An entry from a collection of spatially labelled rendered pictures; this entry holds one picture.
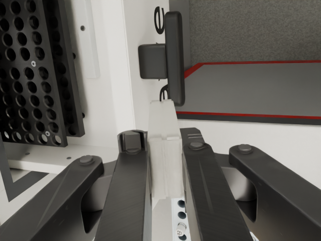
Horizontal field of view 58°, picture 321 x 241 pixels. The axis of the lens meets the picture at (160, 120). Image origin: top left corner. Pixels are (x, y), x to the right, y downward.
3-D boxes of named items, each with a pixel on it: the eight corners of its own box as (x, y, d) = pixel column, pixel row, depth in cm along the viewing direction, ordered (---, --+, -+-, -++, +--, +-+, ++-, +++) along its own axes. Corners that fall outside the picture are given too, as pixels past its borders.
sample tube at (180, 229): (191, 210, 44) (183, 230, 40) (191, 217, 45) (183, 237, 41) (183, 209, 45) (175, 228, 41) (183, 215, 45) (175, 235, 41)
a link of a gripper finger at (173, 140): (164, 138, 12) (181, 137, 12) (161, 99, 19) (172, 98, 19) (168, 200, 13) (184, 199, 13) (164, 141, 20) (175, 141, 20)
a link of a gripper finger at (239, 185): (185, 171, 11) (264, 167, 11) (176, 127, 16) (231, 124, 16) (187, 206, 11) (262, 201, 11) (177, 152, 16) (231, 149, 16)
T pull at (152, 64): (182, 10, 22) (177, 10, 21) (186, 104, 25) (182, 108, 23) (140, 14, 24) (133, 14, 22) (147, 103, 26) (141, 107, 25)
